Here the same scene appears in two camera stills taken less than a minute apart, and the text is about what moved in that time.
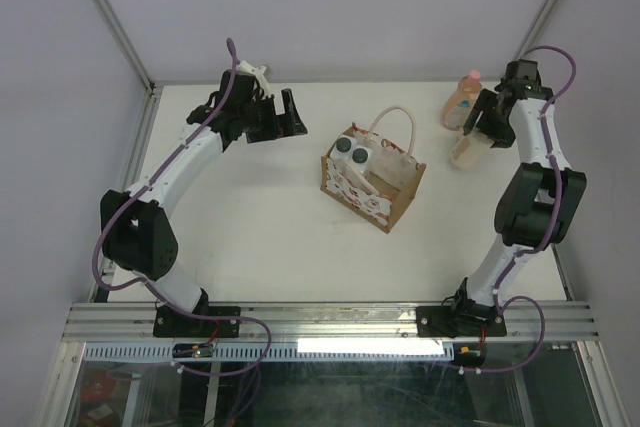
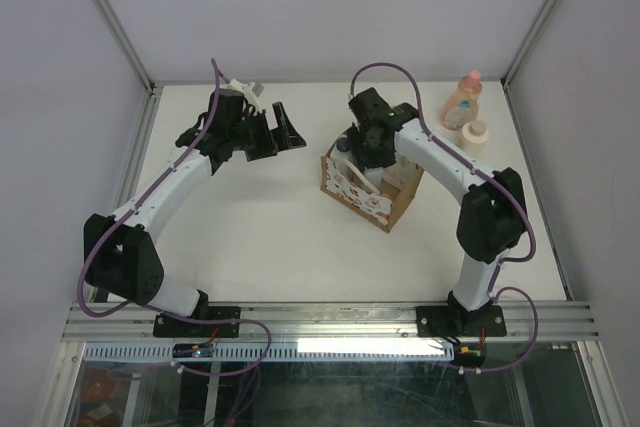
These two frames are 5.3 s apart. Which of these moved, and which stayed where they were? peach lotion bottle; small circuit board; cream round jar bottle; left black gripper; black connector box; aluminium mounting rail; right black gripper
Moved: right black gripper; cream round jar bottle; left black gripper
Stayed: aluminium mounting rail; small circuit board; peach lotion bottle; black connector box
